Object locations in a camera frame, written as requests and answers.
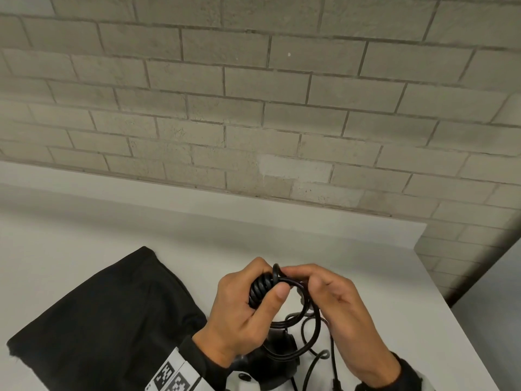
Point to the person's right hand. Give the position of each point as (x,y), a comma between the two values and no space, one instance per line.
(350,325)

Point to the person's left hand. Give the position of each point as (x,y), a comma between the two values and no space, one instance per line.
(240,317)

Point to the black hair dryer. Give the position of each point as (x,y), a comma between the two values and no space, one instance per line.
(272,366)

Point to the black cloth drawstring bag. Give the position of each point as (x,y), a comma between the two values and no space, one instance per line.
(97,321)

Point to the right wristband with markers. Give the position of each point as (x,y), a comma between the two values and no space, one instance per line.
(403,376)

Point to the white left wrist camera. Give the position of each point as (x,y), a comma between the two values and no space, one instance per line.
(242,382)

